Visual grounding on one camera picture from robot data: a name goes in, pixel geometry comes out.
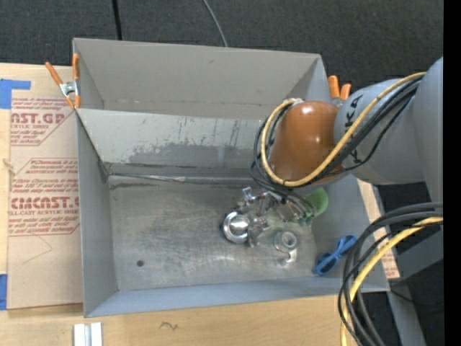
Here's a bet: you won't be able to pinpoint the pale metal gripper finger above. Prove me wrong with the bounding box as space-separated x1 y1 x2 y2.
247 216 272 249
239 187 258 214

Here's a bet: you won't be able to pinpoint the shiny metal round cup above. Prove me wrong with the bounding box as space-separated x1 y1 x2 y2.
220 210 251 245

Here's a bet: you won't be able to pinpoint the clear glass cup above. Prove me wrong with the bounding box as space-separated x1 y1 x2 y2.
272 230 300 267

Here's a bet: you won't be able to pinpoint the green rounded object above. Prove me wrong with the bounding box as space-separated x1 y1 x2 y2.
305 187 330 218

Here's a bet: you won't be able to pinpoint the blue sunglasses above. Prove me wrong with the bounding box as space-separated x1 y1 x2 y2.
312 234 358 276

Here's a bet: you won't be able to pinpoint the grey metal bin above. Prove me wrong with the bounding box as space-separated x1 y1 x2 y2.
71 37 392 319

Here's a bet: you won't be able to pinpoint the brown cardboard board, red print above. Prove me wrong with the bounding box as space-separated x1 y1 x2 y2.
0 62 401 311

